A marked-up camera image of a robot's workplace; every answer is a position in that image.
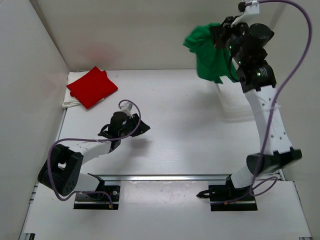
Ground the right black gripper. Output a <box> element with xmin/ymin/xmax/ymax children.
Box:
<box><xmin>211</xmin><ymin>17</ymin><xmax>249</xmax><ymax>66</ymax></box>

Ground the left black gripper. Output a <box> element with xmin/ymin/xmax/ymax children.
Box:
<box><xmin>119</xmin><ymin>113</ymin><xmax>151</xmax><ymax>138</ymax></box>

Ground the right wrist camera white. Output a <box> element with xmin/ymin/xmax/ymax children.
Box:
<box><xmin>231</xmin><ymin>0</ymin><xmax>260</xmax><ymax>27</ymax></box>

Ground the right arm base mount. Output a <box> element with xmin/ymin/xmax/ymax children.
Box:
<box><xmin>196</xmin><ymin>175</ymin><xmax>258</xmax><ymax>212</ymax></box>

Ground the aluminium rail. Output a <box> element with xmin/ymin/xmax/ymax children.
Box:
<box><xmin>96</xmin><ymin>174</ymin><xmax>228</xmax><ymax>183</ymax></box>

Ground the red t shirt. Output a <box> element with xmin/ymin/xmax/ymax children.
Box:
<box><xmin>66</xmin><ymin>66</ymin><xmax>118</xmax><ymax>109</ymax></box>

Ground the white plastic basket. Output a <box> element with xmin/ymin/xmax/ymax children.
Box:
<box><xmin>215</xmin><ymin>82</ymin><xmax>254</xmax><ymax>122</ymax></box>

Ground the green t shirt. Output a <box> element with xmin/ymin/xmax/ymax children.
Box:
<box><xmin>183</xmin><ymin>22</ymin><xmax>239</xmax><ymax>84</ymax></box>

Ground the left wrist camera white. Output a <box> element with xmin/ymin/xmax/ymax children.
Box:
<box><xmin>119</xmin><ymin>102</ymin><xmax>133</xmax><ymax>118</ymax></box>

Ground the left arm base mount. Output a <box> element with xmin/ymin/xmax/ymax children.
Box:
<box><xmin>73</xmin><ymin>173</ymin><xmax>121</xmax><ymax>210</ymax></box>

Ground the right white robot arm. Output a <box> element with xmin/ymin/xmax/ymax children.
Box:
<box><xmin>210</xmin><ymin>16</ymin><xmax>302</xmax><ymax>200</ymax></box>

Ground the white t shirt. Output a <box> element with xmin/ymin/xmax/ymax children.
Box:
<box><xmin>62</xmin><ymin>69</ymin><xmax>103</xmax><ymax>109</ymax></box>

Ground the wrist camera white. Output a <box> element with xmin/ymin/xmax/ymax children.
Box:
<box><xmin>119</xmin><ymin>102</ymin><xmax>133</xmax><ymax>118</ymax></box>
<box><xmin>231</xmin><ymin>0</ymin><xmax>260</xmax><ymax>27</ymax></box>

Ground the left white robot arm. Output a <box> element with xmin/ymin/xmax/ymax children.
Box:
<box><xmin>50</xmin><ymin>111</ymin><xmax>151</xmax><ymax>200</ymax></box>

